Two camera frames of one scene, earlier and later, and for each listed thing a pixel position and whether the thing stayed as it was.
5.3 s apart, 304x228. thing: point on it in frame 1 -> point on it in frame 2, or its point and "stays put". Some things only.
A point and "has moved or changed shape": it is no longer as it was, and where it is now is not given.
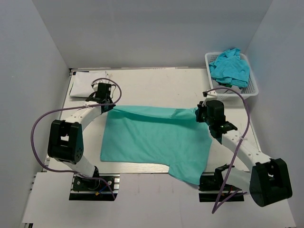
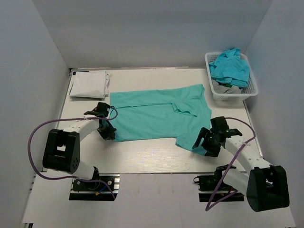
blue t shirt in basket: (228, 68) stays put
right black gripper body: (199, 115) -> (207, 140)
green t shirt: (145, 134) has moved or changed shape
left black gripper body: (108, 107) -> (107, 131)
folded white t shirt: (81, 85) stays put
